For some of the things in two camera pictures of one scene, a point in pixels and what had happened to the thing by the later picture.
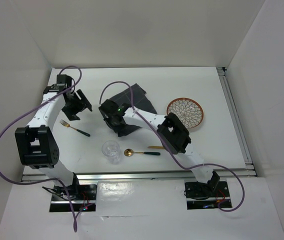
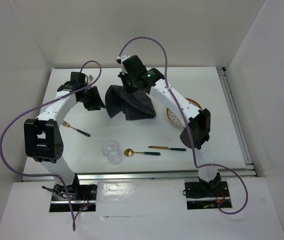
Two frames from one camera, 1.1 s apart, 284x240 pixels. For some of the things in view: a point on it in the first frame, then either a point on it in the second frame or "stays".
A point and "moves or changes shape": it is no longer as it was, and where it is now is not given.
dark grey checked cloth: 140,101 moves or changes shape
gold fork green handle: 68,125 stays
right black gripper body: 112,123 → 128,81
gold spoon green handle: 129,152 stays
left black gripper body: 75,105 → 90,98
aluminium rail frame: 242,132 stays
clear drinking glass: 110,149 stays
